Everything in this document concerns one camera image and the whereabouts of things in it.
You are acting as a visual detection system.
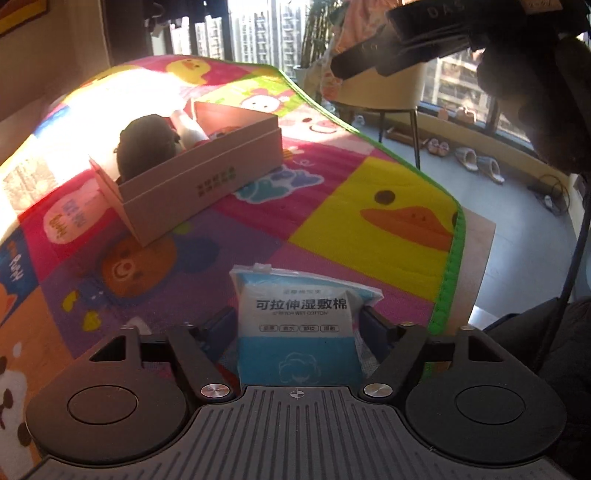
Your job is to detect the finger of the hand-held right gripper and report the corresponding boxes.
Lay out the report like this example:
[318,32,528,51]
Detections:
[330,25,469,79]

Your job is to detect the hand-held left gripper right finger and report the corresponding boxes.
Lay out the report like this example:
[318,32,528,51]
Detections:
[359,305,511,401]

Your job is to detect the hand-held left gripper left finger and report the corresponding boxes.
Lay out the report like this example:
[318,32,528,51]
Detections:
[90,305,238,401]

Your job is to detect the blue white cotton pad pack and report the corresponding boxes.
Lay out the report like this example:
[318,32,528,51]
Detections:
[229,263,384,388]

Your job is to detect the white cardboard box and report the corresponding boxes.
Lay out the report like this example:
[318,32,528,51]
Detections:
[89,99,283,247]

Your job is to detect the white bottle with red cap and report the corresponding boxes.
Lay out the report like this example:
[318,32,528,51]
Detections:
[168,104,209,151]

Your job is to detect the black cat plush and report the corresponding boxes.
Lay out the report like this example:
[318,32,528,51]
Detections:
[113,115,181,181]

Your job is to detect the wooden desktop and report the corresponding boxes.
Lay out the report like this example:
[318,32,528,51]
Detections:
[455,207,497,326]

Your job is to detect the person's right hand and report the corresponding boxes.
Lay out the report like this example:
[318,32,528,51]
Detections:
[475,34,591,174]

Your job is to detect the pink printed clothing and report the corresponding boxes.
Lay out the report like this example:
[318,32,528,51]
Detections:
[318,0,402,100]

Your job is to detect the beige chair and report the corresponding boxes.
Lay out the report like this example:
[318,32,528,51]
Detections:
[323,55,428,169]

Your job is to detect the green potted plant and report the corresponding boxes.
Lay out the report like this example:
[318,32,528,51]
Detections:
[295,0,335,70]

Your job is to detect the colourful cartoon play mat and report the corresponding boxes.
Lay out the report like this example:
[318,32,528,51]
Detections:
[0,54,465,462]

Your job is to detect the grey slipper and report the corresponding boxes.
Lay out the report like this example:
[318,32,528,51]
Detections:
[477,156,503,184]
[455,147,480,172]

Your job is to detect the dark hanging clothes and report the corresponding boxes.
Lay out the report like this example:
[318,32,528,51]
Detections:
[139,0,232,33]

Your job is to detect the tangled floor cables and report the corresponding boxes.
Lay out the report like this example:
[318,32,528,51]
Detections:
[526,173,580,217]

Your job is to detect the black cable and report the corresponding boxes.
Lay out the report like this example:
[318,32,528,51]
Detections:
[533,175,591,374]

